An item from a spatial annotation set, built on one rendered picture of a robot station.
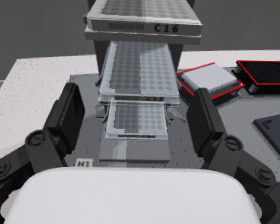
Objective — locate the grey flat base plate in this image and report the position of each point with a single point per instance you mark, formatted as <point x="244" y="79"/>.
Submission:
<point x="237" y="115"/>

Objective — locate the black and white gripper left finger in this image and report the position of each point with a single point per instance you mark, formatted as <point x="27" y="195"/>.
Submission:
<point x="45" y="149"/>

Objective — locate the grey slotted rack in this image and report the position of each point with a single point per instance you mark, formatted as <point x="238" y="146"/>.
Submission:
<point x="132" y="150"/>

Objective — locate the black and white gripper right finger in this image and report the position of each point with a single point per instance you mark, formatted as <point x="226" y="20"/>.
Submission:
<point x="225" y="154"/>

